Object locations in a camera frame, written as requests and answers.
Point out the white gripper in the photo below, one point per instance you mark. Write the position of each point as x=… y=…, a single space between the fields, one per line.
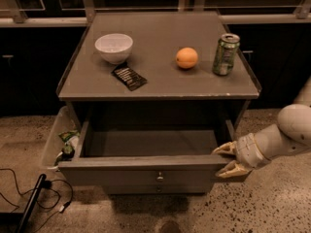
x=245 y=150

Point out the grey top drawer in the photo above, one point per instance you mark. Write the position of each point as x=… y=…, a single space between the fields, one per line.
x=115 y=154

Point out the grey drawer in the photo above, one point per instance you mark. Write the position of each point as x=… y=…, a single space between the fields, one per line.
x=115 y=154
x=157 y=189

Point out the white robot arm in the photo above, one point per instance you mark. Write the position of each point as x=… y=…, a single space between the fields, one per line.
x=290 y=135

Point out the grey drawer cabinet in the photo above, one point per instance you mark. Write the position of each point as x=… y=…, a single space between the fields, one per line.
x=195 y=97

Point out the grey bottom drawer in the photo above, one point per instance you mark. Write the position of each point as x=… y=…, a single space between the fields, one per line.
x=157 y=189

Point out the orange fruit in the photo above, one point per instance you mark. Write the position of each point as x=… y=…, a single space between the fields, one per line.
x=186 y=58

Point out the green soda can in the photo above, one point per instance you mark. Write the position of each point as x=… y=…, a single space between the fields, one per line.
x=227 y=47

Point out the black snack packet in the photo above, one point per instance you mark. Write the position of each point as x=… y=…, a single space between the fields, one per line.
x=131 y=79

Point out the metal railing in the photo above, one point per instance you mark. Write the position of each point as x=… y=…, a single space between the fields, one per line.
x=83 y=11

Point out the white ceramic bowl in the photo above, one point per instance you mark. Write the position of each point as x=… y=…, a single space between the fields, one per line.
x=114 y=48

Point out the green chip bag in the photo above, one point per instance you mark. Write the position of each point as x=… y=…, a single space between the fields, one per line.
x=66 y=136

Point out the clear plastic bin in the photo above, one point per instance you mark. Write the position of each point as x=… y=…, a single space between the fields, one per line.
x=55 y=150

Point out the black flat bar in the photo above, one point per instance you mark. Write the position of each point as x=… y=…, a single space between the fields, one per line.
x=31 y=204

